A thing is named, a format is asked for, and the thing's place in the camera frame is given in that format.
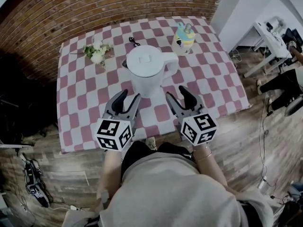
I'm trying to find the white electric kettle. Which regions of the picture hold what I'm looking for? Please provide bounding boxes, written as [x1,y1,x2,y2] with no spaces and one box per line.
[122,44,179,98]

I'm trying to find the person's left forearm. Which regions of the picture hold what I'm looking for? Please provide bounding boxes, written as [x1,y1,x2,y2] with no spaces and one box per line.
[96,148,124,201]

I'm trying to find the table with checkered cloth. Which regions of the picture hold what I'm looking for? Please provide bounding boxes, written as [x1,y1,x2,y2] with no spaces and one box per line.
[56,16,251,154]

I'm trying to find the long thin cable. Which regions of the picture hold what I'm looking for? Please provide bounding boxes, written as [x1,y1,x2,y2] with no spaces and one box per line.
[258,53,285,200]

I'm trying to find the black power plug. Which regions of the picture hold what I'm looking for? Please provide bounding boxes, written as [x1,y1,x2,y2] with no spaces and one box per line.
[128,36,141,48]

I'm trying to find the white tabletop appliance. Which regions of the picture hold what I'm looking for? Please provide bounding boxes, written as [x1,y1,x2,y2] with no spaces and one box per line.
[266,17,286,32]

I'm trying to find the white side table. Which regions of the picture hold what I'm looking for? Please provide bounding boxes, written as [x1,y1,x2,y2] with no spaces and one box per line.
[228,21,293,79]

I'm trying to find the white power adapter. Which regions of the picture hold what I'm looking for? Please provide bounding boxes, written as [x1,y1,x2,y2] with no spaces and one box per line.
[258,175,268,190]

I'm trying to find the black electronic device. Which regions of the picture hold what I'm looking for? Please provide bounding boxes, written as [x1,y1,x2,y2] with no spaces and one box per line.
[23,158,51,208]

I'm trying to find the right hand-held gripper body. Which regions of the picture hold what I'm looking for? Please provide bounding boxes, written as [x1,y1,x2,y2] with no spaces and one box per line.
[174,106,218,147]

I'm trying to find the person's light shoe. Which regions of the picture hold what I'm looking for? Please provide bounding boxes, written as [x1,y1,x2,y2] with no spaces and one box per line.
[145,137,157,150]

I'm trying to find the grey round fan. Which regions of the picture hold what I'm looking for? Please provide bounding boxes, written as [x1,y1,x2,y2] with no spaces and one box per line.
[285,95,303,117]

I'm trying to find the black office chair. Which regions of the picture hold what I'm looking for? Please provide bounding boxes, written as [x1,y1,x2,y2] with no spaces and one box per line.
[0,52,60,147]

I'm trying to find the thin wrist bracelet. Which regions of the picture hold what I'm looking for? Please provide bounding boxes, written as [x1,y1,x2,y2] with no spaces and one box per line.
[196,151,214,162]

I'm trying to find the person's black shorts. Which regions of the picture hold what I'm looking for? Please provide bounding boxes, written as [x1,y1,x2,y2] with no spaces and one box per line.
[120,140,197,182]

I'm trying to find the person's right forearm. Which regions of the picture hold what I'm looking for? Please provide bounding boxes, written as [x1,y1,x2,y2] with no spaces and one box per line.
[193,142,228,192]

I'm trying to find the white flower bouquet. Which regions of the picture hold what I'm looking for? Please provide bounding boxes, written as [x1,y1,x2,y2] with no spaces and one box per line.
[70,40,115,69]

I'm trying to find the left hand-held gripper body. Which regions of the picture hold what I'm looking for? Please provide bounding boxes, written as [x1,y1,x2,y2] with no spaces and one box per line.
[95,110,139,152]

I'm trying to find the person's beige shirt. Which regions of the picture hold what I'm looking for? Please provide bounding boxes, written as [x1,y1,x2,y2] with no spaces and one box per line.
[98,147,276,227]

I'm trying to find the yellow blue striped cup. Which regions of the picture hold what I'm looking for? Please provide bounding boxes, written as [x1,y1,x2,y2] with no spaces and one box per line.
[172,22,196,56]

